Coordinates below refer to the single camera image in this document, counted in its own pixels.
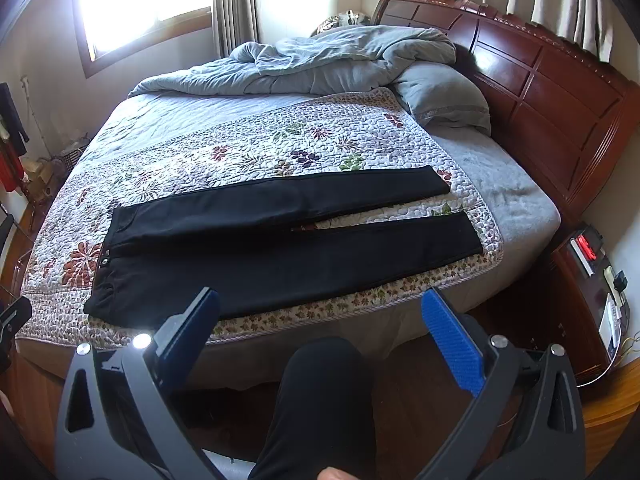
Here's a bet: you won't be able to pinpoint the black pants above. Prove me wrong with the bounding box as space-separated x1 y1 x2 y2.
84 166 483 330

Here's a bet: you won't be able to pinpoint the person's right hand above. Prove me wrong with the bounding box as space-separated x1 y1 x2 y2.
317 467 358 480

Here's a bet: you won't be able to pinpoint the wooden nightstand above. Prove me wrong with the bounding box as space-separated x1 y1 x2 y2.
550 223 630 388

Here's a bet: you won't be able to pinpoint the wooden coat rack with clothes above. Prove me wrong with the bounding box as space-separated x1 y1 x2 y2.
0 82 29 193

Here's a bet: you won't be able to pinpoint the red digital clock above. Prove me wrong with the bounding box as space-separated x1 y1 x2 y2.
570 226 604 276

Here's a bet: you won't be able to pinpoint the grey bed sheet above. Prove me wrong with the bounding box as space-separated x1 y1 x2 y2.
428 123 562 281

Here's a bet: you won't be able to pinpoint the red wooden headboard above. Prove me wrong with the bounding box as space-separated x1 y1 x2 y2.
372 0 639 224

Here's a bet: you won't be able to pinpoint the grey pillow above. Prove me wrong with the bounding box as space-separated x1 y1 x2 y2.
390 62 491 136

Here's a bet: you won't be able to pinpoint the grey window curtain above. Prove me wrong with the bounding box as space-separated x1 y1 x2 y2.
210 0 259 58

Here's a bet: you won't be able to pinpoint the grey blue duvet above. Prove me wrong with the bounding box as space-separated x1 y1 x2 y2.
129 25 457 96

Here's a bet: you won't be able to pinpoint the patterned pillow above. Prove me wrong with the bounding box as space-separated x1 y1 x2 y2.
311 10 371 36

